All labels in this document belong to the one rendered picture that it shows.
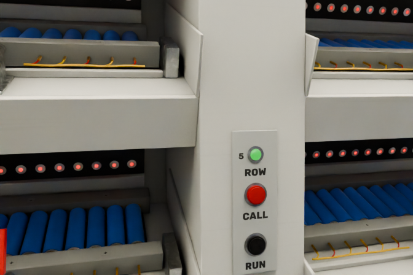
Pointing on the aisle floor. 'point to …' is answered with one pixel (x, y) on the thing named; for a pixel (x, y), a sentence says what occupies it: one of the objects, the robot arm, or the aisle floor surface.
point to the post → (242, 99)
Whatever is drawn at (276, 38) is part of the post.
